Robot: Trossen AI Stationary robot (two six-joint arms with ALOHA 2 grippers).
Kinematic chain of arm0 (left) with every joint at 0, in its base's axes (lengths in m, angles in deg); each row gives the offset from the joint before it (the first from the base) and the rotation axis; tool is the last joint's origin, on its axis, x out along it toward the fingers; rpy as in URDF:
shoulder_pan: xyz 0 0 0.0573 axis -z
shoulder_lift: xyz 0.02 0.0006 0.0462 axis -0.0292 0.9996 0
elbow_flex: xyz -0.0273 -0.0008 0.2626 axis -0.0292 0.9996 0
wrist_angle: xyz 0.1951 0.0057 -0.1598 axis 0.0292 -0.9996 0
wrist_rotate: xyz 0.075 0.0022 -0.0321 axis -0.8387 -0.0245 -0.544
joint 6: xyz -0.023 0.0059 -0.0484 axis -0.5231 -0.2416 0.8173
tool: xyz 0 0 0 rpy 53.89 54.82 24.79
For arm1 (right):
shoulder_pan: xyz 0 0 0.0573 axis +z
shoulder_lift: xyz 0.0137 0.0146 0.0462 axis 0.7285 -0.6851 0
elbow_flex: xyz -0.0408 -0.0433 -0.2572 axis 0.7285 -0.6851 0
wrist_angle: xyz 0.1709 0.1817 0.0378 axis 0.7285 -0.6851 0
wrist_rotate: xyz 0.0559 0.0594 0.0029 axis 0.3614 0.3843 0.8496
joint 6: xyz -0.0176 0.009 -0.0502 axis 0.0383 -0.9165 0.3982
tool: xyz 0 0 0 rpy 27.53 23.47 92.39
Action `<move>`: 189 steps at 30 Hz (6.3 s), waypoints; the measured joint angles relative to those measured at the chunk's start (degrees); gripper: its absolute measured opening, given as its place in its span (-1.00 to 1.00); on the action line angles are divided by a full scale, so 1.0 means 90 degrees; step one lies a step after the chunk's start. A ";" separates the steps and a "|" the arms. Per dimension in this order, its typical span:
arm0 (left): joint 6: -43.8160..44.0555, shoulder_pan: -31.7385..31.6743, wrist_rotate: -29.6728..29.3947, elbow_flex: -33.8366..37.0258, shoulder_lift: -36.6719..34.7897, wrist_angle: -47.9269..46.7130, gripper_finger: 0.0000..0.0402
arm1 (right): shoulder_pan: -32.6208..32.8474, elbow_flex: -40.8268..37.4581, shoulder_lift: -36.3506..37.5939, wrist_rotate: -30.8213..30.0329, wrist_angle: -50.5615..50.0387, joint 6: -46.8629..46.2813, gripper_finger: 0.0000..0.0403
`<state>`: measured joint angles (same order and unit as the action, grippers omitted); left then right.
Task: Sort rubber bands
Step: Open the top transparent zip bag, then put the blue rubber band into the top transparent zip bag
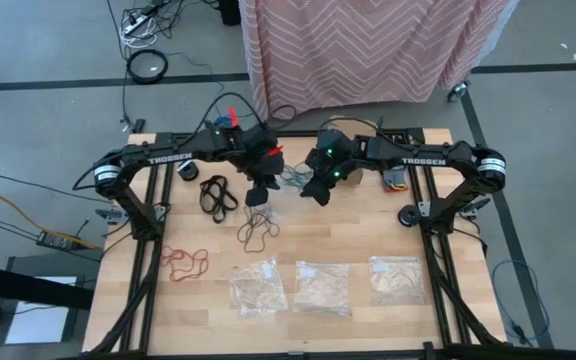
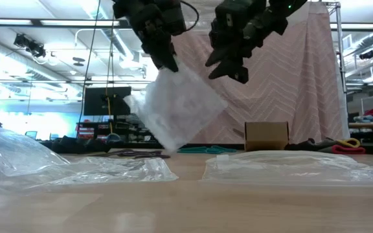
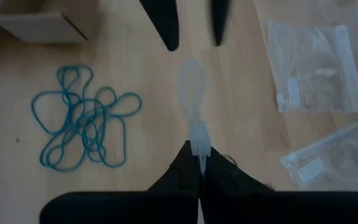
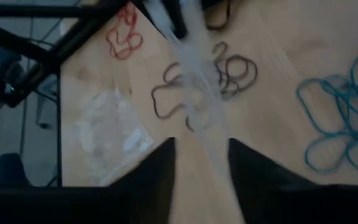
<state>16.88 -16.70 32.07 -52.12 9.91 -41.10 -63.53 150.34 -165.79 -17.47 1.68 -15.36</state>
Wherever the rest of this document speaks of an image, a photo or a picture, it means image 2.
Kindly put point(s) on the crumpled clear zip bag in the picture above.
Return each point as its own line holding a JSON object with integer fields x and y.
{"x": 44, "y": 168}

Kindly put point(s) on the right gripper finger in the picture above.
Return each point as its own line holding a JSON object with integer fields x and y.
{"x": 225, "y": 53}
{"x": 238, "y": 72}

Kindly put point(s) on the yellow loop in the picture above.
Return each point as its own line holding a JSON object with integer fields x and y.
{"x": 357, "y": 143}

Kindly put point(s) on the small cardboard box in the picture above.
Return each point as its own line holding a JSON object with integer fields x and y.
{"x": 265, "y": 136}

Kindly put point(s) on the clear zip bag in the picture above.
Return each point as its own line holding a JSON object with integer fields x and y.
{"x": 180, "y": 106}
{"x": 44, "y": 168}
{"x": 270, "y": 171}

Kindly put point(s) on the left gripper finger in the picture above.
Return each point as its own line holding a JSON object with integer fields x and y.
{"x": 165, "y": 51}
{"x": 148, "y": 42}

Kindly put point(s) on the round ceiling fixture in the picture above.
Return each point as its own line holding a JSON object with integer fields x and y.
{"x": 78, "y": 61}

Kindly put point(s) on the dark grey loop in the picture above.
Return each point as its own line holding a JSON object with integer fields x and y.
{"x": 312, "y": 145}

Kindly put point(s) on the grey round base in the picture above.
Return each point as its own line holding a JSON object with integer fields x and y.
{"x": 113, "y": 139}

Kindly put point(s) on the metal rack frame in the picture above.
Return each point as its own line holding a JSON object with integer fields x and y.
{"x": 342, "y": 64}

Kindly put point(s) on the small blue screen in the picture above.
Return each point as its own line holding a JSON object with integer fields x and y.
{"x": 31, "y": 135}

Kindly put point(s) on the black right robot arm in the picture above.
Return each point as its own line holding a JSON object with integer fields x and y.
{"x": 280, "y": 16}

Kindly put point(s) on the red loop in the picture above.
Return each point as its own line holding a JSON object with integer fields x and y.
{"x": 348, "y": 149}

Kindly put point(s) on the cluttered black workbench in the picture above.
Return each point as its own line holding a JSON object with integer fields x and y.
{"x": 108, "y": 129}

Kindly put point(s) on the black ceiling-mounted device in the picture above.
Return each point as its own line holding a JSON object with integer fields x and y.
{"x": 28, "y": 45}
{"x": 366, "y": 55}

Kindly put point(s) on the black monitor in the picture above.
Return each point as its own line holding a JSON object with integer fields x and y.
{"x": 92, "y": 103}

